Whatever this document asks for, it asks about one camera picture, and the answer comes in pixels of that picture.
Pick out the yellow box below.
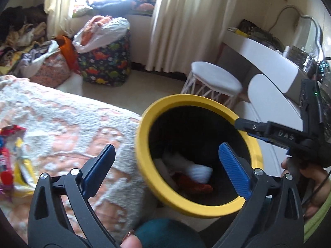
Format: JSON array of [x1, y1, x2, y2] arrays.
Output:
[[229, 27, 249, 36]]

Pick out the red white snack packet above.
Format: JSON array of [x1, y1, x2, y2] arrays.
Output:
[[0, 124, 28, 148]]

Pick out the white vanity desk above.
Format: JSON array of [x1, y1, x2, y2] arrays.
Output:
[[222, 30, 308, 93]]

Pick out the white rounded cabinet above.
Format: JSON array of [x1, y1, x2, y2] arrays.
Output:
[[234, 74, 308, 179]]

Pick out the yellow rimmed black trash bin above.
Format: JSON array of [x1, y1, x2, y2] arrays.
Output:
[[135, 94, 263, 219]]

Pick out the orange garment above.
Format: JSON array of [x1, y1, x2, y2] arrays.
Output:
[[81, 15, 113, 44]]

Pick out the person's right forearm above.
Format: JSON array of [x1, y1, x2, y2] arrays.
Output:
[[304, 191, 331, 242]]

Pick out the pink patchwork blanket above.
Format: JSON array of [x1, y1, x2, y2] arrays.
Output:
[[0, 75, 158, 243]]

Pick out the white sock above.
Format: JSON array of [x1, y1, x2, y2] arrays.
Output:
[[162, 152, 214, 184]]

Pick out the clothes heap on window ledge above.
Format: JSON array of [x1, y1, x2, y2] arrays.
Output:
[[72, 0, 158, 18]]

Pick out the dark brown bag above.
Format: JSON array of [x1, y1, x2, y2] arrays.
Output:
[[238, 19, 259, 35]]

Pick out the dinosaur print storage bag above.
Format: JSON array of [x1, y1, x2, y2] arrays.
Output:
[[78, 28, 132, 87]]

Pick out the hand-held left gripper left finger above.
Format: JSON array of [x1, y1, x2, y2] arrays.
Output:
[[28, 144, 122, 248]]

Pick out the orange bag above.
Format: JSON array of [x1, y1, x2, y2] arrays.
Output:
[[55, 35, 80, 75]]

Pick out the person's left hand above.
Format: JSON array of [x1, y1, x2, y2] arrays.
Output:
[[120, 229, 143, 248]]

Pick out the white wire frame stool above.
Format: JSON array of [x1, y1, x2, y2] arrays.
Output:
[[180, 61, 243, 109]]

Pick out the person's teal pants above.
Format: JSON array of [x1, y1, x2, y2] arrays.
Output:
[[134, 218, 207, 248]]

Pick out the white lilac cloth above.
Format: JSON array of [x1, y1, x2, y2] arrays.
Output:
[[19, 40, 61, 76]]

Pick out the pink floral bag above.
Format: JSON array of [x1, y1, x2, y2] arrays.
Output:
[[30, 52, 71, 88]]

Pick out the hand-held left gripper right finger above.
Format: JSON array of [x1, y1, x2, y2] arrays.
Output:
[[212, 142, 305, 248]]

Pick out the red cloth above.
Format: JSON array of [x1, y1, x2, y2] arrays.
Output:
[[172, 174, 214, 195]]

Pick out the person's right hand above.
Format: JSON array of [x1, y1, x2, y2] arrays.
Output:
[[281, 157, 331, 224]]

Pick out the wavy framed mirror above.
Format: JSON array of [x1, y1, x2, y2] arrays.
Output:
[[283, 5, 325, 70]]

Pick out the cream curtain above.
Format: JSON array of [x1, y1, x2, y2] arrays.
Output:
[[145, 0, 246, 74], [44, 0, 91, 40]]

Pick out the yellow snack packet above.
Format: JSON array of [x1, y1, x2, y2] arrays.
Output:
[[13, 137, 39, 190]]

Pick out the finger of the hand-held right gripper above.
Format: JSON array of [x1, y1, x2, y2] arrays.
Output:
[[234, 118, 271, 135], [247, 132, 287, 148]]

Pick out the grey wall cable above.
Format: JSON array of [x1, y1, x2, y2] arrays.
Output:
[[269, 5, 302, 31]]

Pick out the white bag of clothes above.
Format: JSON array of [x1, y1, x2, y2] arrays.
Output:
[[73, 17, 130, 54]]

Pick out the pile of mixed clothes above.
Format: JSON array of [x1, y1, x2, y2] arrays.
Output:
[[0, 4, 52, 75]]

